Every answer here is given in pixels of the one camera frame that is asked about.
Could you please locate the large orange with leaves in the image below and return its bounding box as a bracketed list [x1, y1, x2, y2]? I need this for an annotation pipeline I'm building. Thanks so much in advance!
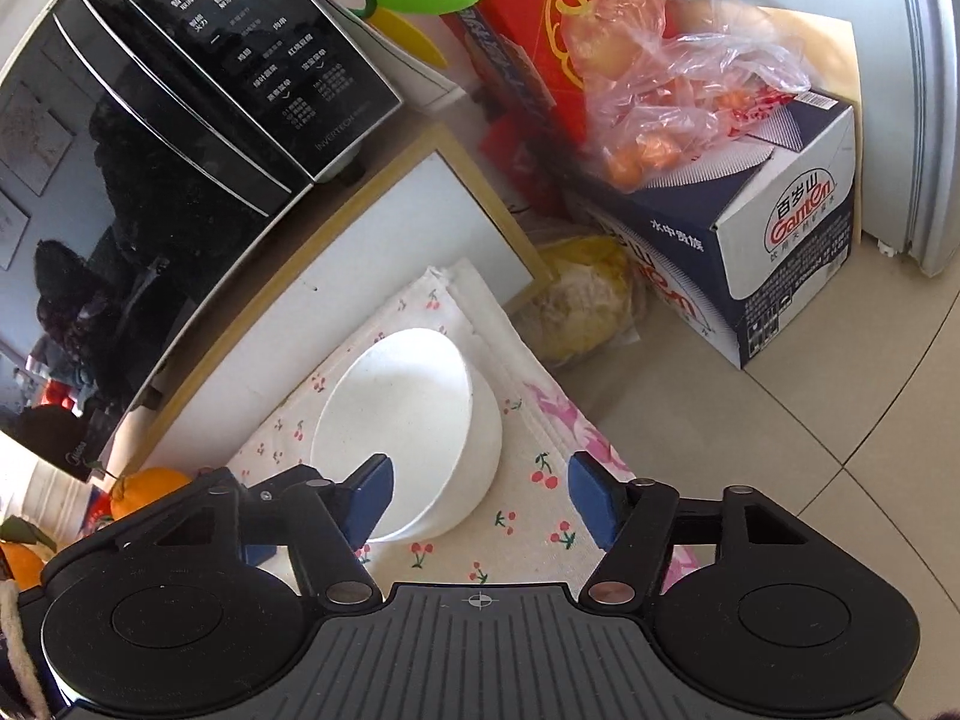
[0, 514, 53, 592]

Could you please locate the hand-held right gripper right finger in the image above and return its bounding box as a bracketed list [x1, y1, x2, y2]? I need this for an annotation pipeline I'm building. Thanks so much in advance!
[568, 451, 863, 607]

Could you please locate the medium cream bowl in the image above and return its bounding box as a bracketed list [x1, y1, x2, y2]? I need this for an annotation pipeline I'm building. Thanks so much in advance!
[311, 328, 476, 541]

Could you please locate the navy and white carton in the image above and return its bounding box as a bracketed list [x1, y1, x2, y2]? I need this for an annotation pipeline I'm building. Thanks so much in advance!
[562, 86, 857, 371]

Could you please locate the red carton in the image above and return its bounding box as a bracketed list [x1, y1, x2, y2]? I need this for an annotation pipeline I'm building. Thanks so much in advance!
[409, 0, 665, 218]

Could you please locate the plastic bag of oranges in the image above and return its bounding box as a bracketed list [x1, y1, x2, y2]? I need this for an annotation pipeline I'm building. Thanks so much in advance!
[561, 0, 815, 192]

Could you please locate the yellow-green plastic piece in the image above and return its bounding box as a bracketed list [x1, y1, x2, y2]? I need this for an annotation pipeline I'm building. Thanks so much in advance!
[379, 9, 452, 70]

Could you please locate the cardboard sheet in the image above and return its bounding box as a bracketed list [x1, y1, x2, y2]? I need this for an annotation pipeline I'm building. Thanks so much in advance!
[750, 4, 856, 102]

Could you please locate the beige braided cord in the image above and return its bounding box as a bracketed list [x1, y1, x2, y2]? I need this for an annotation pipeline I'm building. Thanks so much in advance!
[0, 581, 47, 720]

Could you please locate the round orange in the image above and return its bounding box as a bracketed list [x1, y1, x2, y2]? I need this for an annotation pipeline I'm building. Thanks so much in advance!
[109, 466, 194, 522]

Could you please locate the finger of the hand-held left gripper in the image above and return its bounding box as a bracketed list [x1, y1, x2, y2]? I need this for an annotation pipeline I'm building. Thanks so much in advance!
[241, 536, 284, 569]

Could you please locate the black microwave oven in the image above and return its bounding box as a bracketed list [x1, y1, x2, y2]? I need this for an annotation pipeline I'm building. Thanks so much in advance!
[0, 0, 406, 482]

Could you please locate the yellow plastic bag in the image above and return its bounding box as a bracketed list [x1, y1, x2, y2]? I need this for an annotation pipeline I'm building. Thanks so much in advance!
[517, 235, 642, 368]

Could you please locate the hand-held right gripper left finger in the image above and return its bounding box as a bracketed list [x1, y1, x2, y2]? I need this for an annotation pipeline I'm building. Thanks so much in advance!
[97, 454, 395, 607]

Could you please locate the pink floral cloth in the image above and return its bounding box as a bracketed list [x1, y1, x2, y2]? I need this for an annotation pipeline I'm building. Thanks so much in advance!
[525, 382, 698, 586]

